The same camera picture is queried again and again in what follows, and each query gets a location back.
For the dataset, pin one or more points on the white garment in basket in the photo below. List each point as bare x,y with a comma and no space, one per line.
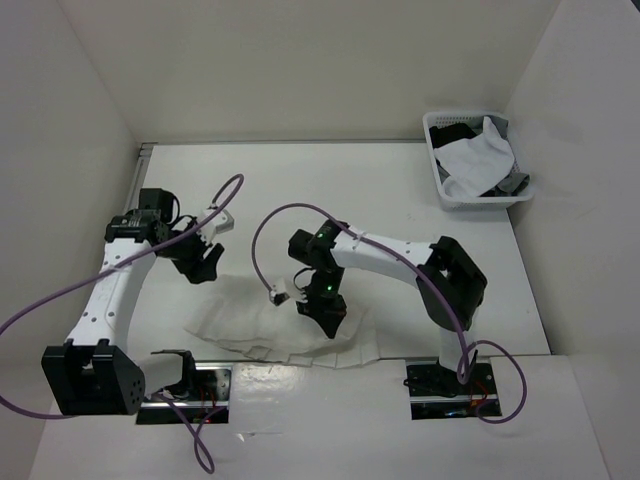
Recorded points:
471,167

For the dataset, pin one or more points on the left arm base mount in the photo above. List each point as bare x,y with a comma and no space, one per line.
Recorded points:
205,392

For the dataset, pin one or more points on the grey garment in basket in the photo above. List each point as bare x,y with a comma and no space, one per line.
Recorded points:
516,181

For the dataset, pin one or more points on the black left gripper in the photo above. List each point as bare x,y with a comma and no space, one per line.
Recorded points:
200,272

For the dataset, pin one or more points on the aluminium table edge rail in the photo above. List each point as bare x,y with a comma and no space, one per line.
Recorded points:
141,167

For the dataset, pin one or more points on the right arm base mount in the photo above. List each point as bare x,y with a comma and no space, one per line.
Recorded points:
435,393

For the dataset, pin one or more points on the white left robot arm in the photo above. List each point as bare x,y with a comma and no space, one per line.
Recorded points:
91,372

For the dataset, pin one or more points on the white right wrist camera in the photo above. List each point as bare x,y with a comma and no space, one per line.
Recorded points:
283,290

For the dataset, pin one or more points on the white plastic basket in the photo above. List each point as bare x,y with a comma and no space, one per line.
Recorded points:
445,118

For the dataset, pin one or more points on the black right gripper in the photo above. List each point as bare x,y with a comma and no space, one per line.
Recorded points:
328,315

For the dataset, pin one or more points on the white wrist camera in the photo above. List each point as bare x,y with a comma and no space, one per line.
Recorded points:
222,223
283,290

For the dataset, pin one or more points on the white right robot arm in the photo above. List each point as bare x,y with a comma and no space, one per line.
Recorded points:
450,284

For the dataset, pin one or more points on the white pleated skirt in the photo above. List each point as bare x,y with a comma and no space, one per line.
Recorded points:
238,317

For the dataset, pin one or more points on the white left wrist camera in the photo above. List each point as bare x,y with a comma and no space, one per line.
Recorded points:
222,223

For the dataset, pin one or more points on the black garment in basket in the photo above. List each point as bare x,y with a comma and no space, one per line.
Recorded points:
441,136

